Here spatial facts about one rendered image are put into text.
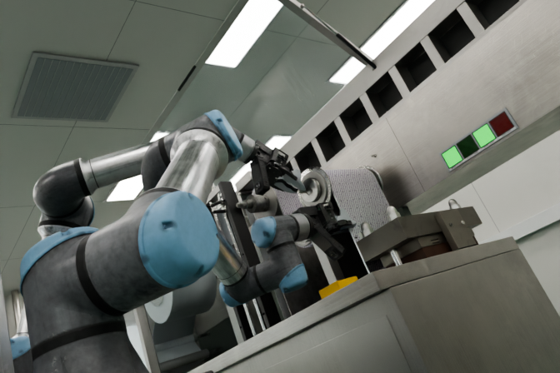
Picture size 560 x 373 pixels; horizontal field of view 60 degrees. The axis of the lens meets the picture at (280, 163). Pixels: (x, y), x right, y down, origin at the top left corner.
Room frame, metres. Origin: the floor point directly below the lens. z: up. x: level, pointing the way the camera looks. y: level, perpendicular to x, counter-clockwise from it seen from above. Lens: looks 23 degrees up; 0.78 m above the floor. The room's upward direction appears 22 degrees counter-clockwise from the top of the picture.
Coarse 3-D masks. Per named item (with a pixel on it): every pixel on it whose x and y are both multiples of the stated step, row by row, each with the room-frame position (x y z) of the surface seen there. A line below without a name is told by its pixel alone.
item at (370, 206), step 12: (336, 192) 1.41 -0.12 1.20; (348, 192) 1.45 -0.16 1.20; (360, 192) 1.49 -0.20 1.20; (372, 192) 1.54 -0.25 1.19; (348, 204) 1.44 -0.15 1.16; (360, 204) 1.47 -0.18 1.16; (372, 204) 1.52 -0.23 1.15; (384, 204) 1.56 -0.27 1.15; (360, 216) 1.45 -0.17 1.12; (372, 216) 1.49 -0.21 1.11; (384, 216) 1.54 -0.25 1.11; (348, 228) 1.41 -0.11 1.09; (360, 228) 1.44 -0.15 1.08; (372, 228) 1.48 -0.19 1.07
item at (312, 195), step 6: (306, 180) 1.42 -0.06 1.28; (312, 180) 1.41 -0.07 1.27; (306, 186) 1.43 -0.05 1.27; (312, 186) 1.41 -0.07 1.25; (318, 186) 1.41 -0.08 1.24; (306, 192) 1.44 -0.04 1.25; (312, 192) 1.42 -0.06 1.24; (318, 192) 1.41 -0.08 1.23; (306, 198) 1.45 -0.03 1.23; (312, 198) 1.43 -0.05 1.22; (318, 198) 1.43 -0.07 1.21
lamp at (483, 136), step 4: (480, 128) 1.38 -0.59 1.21; (484, 128) 1.37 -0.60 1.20; (488, 128) 1.36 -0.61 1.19; (476, 132) 1.39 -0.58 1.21; (480, 132) 1.38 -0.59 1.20; (484, 132) 1.37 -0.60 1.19; (488, 132) 1.37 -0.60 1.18; (476, 136) 1.39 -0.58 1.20; (480, 136) 1.38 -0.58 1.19; (484, 136) 1.38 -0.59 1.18; (488, 136) 1.37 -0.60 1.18; (492, 136) 1.36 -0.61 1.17; (480, 140) 1.39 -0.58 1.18; (484, 140) 1.38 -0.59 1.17; (488, 140) 1.37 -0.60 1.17; (480, 144) 1.39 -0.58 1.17; (484, 144) 1.39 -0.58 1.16
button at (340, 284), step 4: (352, 276) 1.16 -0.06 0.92; (356, 276) 1.16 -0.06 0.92; (340, 280) 1.13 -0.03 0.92; (344, 280) 1.13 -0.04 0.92; (348, 280) 1.14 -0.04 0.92; (352, 280) 1.15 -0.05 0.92; (356, 280) 1.16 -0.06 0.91; (332, 284) 1.13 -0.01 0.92; (336, 284) 1.12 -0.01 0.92; (340, 284) 1.12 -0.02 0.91; (344, 284) 1.13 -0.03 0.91; (348, 284) 1.14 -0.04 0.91; (324, 288) 1.15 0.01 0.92; (328, 288) 1.14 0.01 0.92; (332, 288) 1.13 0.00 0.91; (336, 288) 1.12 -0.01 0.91; (340, 288) 1.12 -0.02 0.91; (320, 292) 1.16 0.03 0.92; (324, 292) 1.15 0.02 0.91; (328, 292) 1.14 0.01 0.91; (332, 292) 1.13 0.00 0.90; (324, 296) 1.16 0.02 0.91
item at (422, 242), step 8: (472, 232) 1.48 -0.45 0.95; (416, 240) 1.28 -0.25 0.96; (424, 240) 1.30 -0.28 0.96; (432, 240) 1.34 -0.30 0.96; (440, 240) 1.35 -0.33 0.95; (400, 248) 1.32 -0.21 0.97; (408, 248) 1.31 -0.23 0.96; (416, 248) 1.29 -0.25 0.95; (424, 248) 1.29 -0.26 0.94; (432, 248) 1.32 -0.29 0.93; (440, 248) 1.34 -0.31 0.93; (448, 248) 1.37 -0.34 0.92; (384, 256) 1.37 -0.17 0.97; (408, 256) 1.32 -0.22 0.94; (416, 256) 1.30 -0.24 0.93; (424, 256) 1.29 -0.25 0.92; (384, 264) 1.37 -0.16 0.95; (392, 264) 1.36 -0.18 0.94
